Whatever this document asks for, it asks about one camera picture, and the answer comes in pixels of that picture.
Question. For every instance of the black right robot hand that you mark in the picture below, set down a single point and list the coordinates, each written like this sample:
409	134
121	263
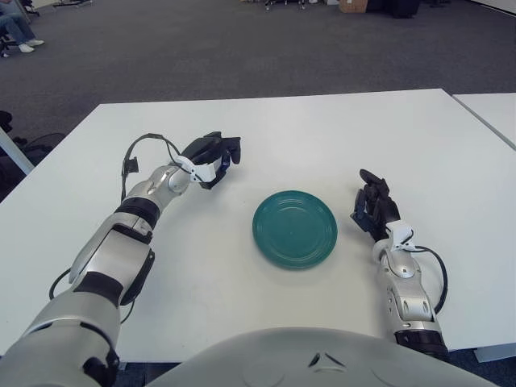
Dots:
381	205

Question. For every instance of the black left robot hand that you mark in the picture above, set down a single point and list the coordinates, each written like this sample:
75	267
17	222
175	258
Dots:
203	147

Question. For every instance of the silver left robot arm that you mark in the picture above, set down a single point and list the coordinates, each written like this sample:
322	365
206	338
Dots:
113	258

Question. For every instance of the teal round plate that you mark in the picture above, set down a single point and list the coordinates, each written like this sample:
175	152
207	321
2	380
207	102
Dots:
295	230

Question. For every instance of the black office chair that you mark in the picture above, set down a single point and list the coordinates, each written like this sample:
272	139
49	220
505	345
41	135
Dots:
44	141

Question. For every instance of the grey robot torso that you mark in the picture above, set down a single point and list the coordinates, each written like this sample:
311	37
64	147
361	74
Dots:
322	363

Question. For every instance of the white table leg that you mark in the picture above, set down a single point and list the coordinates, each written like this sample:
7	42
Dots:
16	151

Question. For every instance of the white table foot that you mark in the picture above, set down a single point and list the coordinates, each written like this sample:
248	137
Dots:
496	354

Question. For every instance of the black cabinet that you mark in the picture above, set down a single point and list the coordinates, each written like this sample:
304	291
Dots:
395	8

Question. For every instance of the brown cardboard box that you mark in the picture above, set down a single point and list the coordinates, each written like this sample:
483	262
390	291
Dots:
352	5

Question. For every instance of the seated person in jeans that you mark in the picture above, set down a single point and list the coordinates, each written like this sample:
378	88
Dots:
16	24

